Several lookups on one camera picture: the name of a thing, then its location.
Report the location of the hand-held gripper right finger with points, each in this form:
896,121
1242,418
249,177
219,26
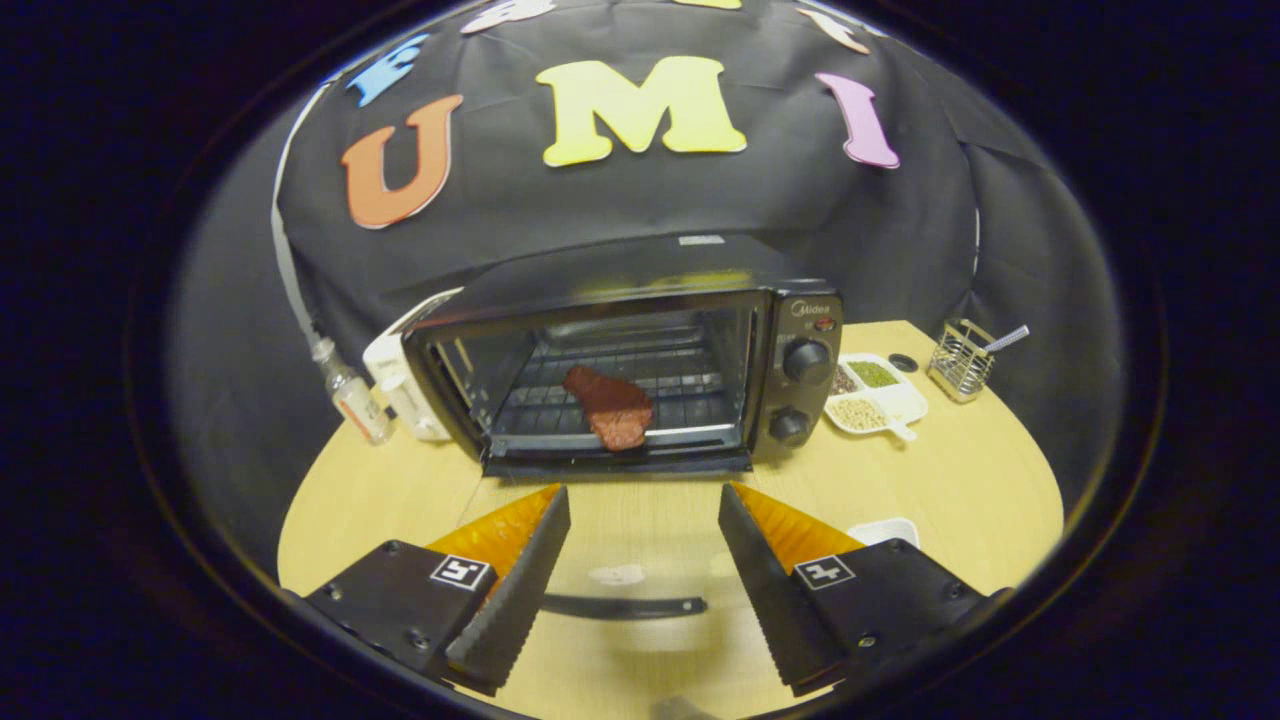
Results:
770,595

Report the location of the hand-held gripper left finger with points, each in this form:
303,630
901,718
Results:
515,595

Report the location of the brown meat steak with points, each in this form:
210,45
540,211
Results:
615,410

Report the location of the black toaster oven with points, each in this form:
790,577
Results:
800,330

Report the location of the white rectangular tray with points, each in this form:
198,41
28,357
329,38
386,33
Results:
885,528

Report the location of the white divided dish with beans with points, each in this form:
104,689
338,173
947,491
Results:
900,402

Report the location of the clear plastic bottle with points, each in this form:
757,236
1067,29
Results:
355,400

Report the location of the white kitchen scale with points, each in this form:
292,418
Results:
395,370

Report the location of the black round table grommet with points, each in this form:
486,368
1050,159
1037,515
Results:
903,362

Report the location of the striped straw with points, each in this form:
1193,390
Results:
1008,338

